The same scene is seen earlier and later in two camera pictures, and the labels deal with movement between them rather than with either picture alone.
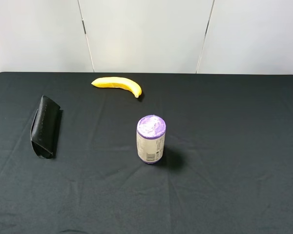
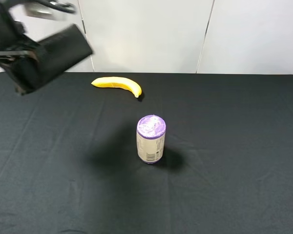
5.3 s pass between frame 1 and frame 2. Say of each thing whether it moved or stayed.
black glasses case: moved
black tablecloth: stayed
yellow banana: stayed
